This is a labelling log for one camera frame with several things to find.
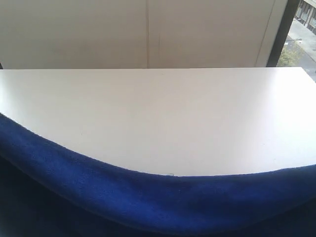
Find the blue towel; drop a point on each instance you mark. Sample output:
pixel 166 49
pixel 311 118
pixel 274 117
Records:
pixel 47 190

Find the black window frame post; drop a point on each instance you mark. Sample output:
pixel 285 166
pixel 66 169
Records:
pixel 284 27

